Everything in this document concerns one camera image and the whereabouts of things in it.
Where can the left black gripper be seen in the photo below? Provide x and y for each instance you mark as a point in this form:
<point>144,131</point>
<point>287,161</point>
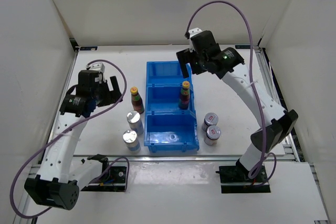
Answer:
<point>112,96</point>

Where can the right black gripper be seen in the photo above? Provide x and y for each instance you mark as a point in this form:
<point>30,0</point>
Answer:
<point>185,57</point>

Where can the sauce bottle yellow cap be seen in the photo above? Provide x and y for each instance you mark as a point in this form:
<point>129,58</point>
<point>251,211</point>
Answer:
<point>136,100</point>
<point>184,95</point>

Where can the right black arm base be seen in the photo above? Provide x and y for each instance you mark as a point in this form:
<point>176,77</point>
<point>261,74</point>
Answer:
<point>233,182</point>

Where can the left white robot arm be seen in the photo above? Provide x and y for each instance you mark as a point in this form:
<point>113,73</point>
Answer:
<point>54,184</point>

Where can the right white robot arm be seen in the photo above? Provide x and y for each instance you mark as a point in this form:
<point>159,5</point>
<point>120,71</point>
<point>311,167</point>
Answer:
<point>274,120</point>

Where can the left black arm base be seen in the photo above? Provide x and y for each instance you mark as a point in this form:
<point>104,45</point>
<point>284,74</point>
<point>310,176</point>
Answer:
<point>114,181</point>

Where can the silver can rear left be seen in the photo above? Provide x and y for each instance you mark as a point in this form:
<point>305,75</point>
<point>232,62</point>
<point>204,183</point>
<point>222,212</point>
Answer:
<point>135,122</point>

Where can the silver can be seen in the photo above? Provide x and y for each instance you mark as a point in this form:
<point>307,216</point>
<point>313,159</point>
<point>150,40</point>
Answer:
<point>131,141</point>
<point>135,122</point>

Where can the silver can front left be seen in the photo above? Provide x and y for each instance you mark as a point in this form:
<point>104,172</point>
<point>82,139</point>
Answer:
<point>131,141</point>

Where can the blue plastic divided bin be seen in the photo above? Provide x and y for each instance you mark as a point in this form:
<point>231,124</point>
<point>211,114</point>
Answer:
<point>167,127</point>

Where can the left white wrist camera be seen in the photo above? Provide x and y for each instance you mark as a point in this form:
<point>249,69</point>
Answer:
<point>97,67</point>

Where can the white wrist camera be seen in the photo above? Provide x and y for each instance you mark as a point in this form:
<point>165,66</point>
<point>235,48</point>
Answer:
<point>192,32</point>
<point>97,67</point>

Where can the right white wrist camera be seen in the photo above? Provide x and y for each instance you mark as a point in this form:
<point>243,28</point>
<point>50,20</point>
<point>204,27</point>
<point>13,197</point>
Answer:
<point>192,32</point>

